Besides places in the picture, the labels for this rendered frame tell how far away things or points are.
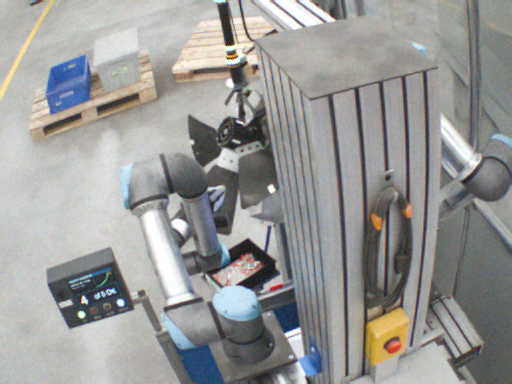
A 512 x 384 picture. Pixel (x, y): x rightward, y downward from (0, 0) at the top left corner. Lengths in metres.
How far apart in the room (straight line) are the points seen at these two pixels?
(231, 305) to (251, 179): 0.62
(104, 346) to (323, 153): 2.53
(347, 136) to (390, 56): 0.17
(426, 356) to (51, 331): 2.50
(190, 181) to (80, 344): 1.86
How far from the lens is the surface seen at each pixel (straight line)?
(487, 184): 1.51
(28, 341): 3.61
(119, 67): 5.12
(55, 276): 1.96
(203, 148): 2.60
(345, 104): 0.96
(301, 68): 1.02
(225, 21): 2.02
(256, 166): 2.21
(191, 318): 1.68
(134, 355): 3.28
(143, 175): 1.74
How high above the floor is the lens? 2.52
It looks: 39 degrees down
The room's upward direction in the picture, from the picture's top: 11 degrees counter-clockwise
